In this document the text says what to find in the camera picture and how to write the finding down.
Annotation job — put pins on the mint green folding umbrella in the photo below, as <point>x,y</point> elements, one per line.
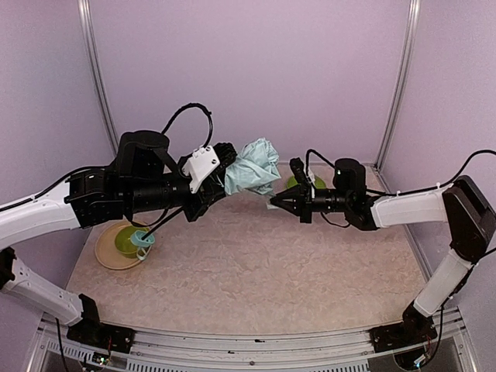
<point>254,170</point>

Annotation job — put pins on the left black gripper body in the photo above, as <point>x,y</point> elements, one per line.
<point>211,190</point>

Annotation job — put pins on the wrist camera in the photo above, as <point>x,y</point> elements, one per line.
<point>205,161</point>
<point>302,180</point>

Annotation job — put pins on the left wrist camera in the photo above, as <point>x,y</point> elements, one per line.
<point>205,161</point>

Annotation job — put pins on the aluminium frame post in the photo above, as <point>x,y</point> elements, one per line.
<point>84,9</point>
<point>400,84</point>

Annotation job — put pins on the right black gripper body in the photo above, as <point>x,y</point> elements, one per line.
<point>305,199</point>

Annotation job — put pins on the right aluminium frame post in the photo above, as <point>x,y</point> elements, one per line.
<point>400,84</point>

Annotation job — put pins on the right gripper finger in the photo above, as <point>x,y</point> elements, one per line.
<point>297,192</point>
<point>292,206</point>

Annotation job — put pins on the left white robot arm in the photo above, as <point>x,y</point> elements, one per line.
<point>142,178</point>

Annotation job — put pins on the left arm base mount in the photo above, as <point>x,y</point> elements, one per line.
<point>91,331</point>

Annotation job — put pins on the aluminium front rail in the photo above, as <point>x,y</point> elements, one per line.
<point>345,350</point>

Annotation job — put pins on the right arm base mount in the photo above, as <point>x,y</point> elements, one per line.
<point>414,328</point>

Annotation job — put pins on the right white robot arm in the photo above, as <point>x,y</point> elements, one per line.
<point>459,203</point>

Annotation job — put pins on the beige plate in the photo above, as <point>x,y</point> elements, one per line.
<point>107,254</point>

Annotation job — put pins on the green plate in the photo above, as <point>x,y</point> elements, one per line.
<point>317,182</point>

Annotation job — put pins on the left aluminium frame post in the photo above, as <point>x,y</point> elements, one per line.
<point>84,9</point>

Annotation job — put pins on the green bowl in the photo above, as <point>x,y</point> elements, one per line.
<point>126,242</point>

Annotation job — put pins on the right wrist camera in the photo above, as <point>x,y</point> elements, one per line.
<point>302,180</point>

